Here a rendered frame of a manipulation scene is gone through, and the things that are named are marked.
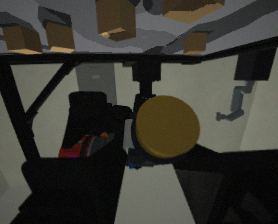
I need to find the tan cube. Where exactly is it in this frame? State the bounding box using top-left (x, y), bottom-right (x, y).
top-left (183, 33), bottom-right (207, 55)
top-left (95, 0), bottom-right (136, 42)
top-left (2, 26), bottom-right (43, 54)
top-left (163, 0), bottom-right (225, 24)
top-left (45, 22), bottom-right (75, 53)

